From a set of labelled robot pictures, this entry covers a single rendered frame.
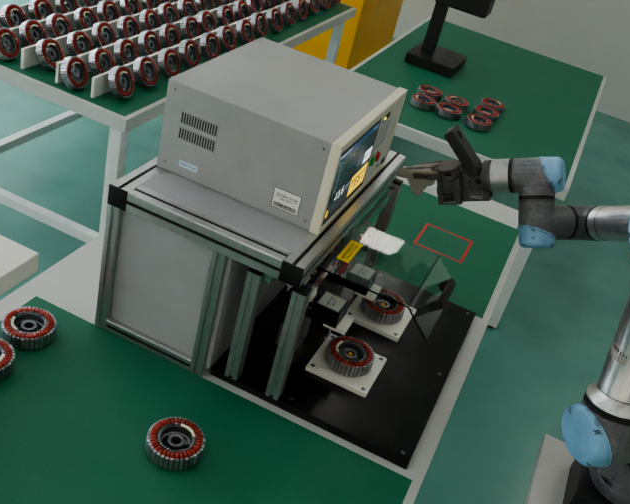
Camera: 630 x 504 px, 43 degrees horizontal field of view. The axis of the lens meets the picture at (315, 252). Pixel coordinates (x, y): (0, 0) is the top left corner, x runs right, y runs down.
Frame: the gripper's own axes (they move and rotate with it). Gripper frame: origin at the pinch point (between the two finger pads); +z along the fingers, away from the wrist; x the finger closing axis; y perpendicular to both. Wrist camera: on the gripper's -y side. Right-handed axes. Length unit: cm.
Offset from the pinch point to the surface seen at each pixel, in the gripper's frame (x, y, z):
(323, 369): -26.6, 37.5, 15.6
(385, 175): 9.8, 4.4, 7.9
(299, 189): -28.6, -6.6, 11.9
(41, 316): -51, 13, 68
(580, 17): 512, 52, 16
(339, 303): -20.1, 23.9, 11.8
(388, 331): -2.8, 40.9, 8.3
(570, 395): 118, 139, -17
